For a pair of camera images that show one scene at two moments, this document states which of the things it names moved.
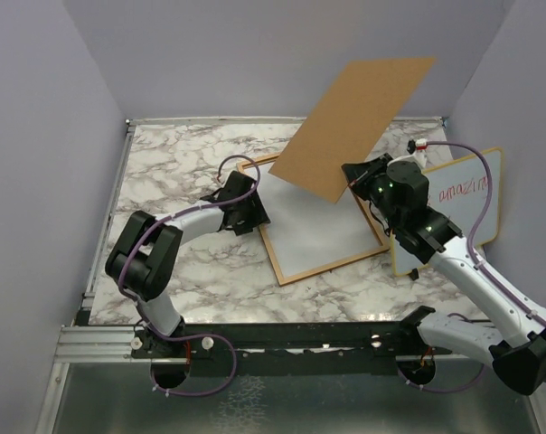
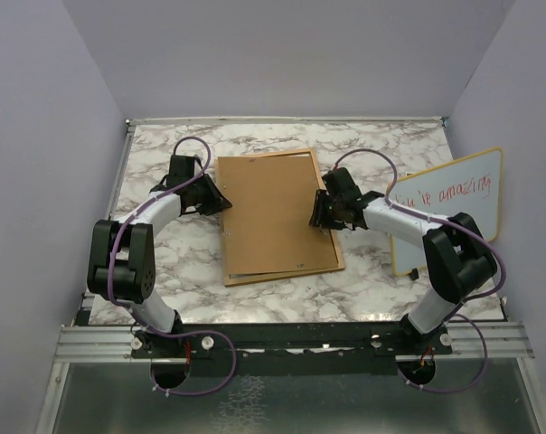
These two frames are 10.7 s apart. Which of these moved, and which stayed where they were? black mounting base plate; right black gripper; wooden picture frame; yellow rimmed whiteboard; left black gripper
Moved: left black gripper; wooden picture frame; right black gripper
Stayed: black mounting base plate; yellow rimmed whiteboard
